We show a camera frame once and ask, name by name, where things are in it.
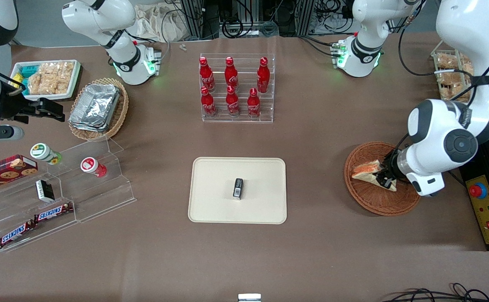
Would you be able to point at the red strawberry yoghurt cup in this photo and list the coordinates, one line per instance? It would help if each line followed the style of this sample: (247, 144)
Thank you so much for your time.
(91, 165)

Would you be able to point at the aluminium foil tray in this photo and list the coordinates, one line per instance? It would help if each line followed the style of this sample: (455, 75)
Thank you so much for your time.
(85, 127)
(95, 105)

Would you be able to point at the clear cracker snack pack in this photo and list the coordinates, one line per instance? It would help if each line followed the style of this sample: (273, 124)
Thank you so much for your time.
(452, 86)
(446, 62)
(466, 69)

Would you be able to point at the black control box platform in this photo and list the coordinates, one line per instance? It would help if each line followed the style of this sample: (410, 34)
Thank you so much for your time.
(487, 248)

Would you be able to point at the yellow snack packet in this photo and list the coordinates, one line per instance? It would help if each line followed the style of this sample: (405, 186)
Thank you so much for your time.
(16, 79)

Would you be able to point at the brown round wicker basket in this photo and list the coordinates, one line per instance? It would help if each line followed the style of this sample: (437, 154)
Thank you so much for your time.
(374, 201)

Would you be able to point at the teal snack packet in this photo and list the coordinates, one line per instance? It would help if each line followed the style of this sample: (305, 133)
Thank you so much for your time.
(27, 69)

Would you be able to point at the light oval wicker basket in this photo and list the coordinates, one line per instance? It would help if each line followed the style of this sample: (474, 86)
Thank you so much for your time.
(120, 111)

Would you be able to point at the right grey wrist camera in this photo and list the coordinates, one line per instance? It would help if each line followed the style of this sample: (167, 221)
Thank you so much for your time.
(1, 133)

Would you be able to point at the small silver device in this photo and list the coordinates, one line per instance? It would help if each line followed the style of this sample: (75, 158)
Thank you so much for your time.
(249, 298)

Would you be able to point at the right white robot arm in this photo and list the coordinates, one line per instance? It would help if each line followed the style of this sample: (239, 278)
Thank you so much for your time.
(122, 54)

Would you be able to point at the clear acrylic stepped display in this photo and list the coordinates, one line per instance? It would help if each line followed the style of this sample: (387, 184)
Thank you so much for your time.
(101, 197)

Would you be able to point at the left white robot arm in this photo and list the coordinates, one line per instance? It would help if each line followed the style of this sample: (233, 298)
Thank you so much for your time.
(437, 126)

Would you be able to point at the aluminium frame post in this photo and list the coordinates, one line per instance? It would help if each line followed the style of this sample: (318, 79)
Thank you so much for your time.
(305, 16)
(194, 19)

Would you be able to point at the cream plastic tray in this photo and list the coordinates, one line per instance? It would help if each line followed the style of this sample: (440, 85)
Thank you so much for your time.
(215, 197)

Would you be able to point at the triangular sandwich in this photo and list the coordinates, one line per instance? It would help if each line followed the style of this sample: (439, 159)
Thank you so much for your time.
(366, 172)

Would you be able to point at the clear acrylic bottle rack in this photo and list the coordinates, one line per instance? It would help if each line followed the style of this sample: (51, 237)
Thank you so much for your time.
(244, 119)

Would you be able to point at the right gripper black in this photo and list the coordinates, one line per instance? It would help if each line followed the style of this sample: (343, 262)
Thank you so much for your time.
(10, 107)

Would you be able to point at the red emergency stop button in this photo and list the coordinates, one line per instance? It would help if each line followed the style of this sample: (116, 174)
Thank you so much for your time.
(478, 191)

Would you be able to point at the beige cloth bag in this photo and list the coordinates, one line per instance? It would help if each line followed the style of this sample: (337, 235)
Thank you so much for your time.
(156, 23)

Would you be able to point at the red tartan cookie box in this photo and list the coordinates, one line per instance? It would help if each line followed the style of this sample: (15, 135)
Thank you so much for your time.
(5, 172)

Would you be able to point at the red cola bottle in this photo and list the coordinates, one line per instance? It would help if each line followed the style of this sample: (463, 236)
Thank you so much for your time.
(232, 102)
(231, 75)
(206, 75)
(263, 75)
(207, 105)
(253, 105)

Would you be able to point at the black white-sided small box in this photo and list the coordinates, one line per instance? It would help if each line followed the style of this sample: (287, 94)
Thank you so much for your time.
(45, 191)

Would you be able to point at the small black packet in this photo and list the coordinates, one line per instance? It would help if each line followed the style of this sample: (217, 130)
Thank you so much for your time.
(238, 188)

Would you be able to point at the green sunflower yoghurt cup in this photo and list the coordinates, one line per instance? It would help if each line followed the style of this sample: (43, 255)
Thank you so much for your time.
(43, 152)

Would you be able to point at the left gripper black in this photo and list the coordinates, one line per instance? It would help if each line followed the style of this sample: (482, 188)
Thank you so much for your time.
(389, 169)

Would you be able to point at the white rectangular snack tray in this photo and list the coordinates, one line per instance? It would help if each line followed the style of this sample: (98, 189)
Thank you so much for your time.
(66, 97)

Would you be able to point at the Snickers chocolate bar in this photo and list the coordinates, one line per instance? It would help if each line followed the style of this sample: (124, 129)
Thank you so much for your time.
(53, 212)
(15, 234)

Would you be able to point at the clear rice cracker pack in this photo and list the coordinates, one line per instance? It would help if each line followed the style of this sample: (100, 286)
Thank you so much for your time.
(35, 82)
(66, 75)
(51, 77)

